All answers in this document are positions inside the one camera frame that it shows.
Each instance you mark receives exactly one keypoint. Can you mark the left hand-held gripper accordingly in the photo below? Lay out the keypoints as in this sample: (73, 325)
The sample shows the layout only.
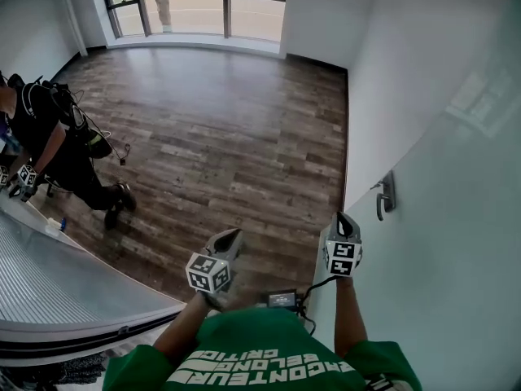
(207, 273)

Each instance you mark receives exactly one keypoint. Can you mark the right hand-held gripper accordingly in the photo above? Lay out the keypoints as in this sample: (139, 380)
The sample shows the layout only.
(342, 259)

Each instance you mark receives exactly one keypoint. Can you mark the frosted glass door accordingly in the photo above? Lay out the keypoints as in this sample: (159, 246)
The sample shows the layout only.
(439, 259)

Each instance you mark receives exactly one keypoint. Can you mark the person's left forearm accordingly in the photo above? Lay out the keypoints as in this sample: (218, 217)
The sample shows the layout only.
(179, 332)

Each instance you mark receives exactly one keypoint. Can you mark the person's right forearm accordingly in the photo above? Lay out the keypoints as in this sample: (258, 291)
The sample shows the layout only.
(350, 320)

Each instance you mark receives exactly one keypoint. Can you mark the black-framed glass window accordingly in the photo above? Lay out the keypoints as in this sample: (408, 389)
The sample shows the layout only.
(195, 10)

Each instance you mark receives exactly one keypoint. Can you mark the small black monitor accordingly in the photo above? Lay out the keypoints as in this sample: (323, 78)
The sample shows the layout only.
(283, 300)

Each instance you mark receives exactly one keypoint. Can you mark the person in green shirt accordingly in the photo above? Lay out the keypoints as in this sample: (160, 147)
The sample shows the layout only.
(260, 348)

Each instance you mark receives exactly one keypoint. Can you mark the glass wall panel with blinds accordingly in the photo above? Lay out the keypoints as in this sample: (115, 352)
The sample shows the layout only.
(61, 283)

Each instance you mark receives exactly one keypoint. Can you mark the white wall pipe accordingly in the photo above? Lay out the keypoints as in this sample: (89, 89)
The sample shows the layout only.
(77, 27)

